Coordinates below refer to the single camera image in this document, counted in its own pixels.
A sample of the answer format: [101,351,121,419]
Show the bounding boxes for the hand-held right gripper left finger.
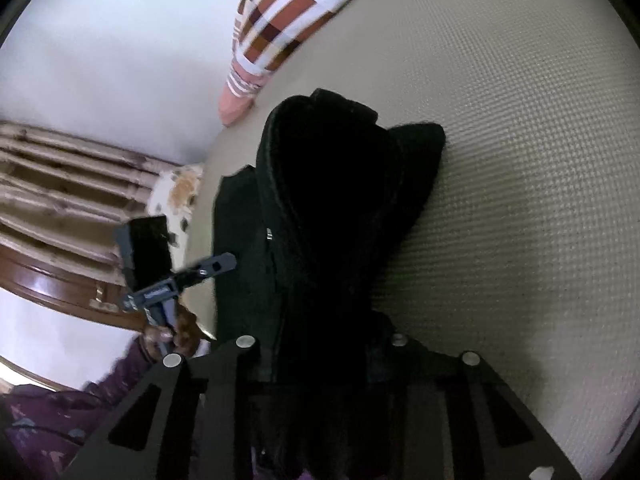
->
[65,335,261,480]

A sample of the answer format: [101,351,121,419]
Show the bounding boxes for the white floral pillow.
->
[145,162,207,262]

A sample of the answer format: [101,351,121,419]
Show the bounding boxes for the person's left hand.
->
[141,306,201,362]

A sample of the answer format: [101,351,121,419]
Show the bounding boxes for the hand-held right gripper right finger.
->
[366,332,583,480]

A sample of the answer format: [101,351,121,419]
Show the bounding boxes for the black pants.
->
[212,88,447,480]

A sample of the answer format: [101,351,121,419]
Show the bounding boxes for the brown wooden rail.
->
[0,244,151,335]

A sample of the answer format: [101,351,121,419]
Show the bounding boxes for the brown white plaid cloth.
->
[218,0,401,128]

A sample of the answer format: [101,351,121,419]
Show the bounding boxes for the person's left forearm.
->
[0,335,167,480]

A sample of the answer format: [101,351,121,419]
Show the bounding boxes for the beige houndstooth bed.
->
[187,0,640,480]

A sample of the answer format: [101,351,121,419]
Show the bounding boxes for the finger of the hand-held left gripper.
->
[174,252,238,289]

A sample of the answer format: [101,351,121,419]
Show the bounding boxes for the beige striped curtain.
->
[0,120,182,273]

